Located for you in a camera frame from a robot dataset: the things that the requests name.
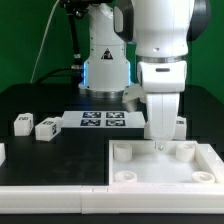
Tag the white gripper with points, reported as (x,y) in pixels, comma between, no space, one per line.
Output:
(162,110)

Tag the white square table top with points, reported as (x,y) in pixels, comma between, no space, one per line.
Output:
(138,161)

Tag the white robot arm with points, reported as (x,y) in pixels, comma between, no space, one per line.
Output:
(137,48)

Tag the white AprilTag base sheet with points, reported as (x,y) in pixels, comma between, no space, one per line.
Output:
(102,119)

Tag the white U-shaped obstacle fence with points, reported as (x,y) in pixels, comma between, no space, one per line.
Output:
(117,197)

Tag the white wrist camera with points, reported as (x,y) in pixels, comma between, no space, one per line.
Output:
(131,95)

